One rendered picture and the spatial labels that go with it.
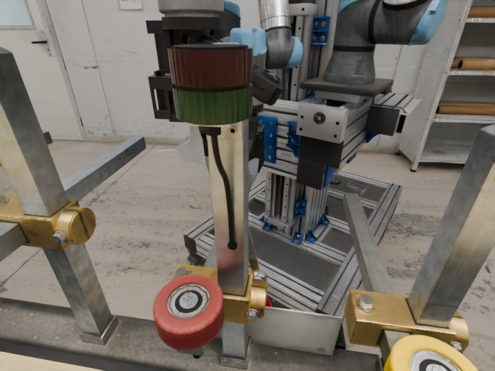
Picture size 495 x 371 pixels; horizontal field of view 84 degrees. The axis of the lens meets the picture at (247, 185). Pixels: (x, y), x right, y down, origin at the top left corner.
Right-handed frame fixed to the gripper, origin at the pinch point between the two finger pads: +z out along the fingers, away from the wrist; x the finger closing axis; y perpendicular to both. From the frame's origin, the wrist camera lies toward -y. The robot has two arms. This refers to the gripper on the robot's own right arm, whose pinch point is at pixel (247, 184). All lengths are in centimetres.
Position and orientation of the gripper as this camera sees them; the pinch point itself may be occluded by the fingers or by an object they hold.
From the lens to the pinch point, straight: 71.9
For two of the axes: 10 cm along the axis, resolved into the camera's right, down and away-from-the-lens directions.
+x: -9.9, -0.8, 1.4
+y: 1.6, -4.8, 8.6
